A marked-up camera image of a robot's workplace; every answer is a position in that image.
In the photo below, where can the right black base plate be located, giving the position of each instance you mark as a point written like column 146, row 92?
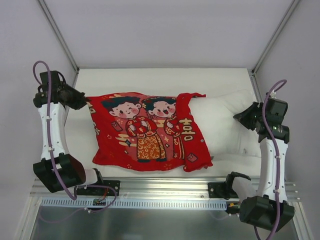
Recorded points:
column 221, row 190

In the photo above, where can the right aluminium corner post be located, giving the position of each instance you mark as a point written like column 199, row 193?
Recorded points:
column 275, row 35

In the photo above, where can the white pillow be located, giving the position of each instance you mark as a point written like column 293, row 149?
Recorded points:
column 222, row 133

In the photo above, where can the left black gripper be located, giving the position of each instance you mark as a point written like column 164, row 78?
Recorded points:
column 75, row 98

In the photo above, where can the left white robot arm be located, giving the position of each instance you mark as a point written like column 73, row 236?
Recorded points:
column 57, row 168

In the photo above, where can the red printed pillowcase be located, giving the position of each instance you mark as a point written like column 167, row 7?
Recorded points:
column 148, row 133

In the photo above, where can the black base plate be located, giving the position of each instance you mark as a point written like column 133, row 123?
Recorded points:
column 105, row 188
column 221, row 190

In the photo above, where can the left aluminium corner post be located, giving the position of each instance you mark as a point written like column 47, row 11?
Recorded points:
column 58, row 34

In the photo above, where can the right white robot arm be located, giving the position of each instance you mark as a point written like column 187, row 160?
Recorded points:
column 267, row 206

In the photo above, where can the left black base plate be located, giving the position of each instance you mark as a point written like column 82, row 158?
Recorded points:
column 105, row 188

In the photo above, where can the aluminium corner post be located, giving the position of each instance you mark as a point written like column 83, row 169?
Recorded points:
column 275, row 35
column 58, row 34

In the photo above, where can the white slotted cable duct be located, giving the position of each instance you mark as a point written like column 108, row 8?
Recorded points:
column 135, row 203

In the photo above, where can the aluminium mounting rail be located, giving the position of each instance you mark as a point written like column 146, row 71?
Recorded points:
column 162, row 188

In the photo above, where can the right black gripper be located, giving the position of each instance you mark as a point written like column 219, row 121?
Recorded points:
column 248, row 116

